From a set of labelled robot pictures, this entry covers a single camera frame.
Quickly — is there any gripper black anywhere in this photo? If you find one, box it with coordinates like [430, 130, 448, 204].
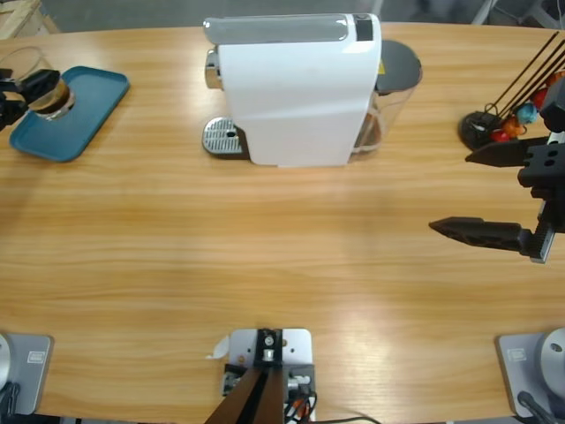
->
[427, 131, 565, 266]
[0, 67, 62, 133]

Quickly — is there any black cable at mount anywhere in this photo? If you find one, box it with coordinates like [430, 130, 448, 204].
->
[282, 390, 380, 424]

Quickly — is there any clear water tank dark lid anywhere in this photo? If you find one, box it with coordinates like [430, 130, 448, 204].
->
[357, 38, 424, 154]

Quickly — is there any blue coffee capsule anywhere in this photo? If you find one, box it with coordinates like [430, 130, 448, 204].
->
[516, 102, 539, 125]

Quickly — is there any dark camera mount post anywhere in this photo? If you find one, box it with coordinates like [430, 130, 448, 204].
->
[205, 328, 286, 424]

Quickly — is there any black base cable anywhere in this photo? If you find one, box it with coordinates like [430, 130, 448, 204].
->
[516, 390, 560, 424]
[0, 382, 21, 416]

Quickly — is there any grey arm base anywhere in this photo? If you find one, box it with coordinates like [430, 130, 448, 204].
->
[496, 327, 565, 419]
[0, 333, 55, 416]

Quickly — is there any white paper tag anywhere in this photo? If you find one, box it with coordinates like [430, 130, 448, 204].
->
[205, 334, 231, 360]

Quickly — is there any black capsule holder with rods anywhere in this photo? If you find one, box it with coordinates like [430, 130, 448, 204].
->
[457, 30, 565, 151]

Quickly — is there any drip tray with metal grille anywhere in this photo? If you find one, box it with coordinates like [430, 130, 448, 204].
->
[201, 116, 249, 161]

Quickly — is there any white capsule coffee machine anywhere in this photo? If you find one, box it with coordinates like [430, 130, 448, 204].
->
[203, 12, 384, 170]

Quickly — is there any teal plastic tray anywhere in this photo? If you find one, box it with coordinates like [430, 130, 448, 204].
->
[8, 65, 131, 163]

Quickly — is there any white metal frame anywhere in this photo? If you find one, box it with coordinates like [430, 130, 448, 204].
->
[470, 0, 498, 26]

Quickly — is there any wooden pallet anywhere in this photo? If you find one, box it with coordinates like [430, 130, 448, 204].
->
[0, 0, 61, 41]

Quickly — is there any clear drinking glass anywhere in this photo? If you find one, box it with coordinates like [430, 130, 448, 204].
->
[0, 46, 77, 123]

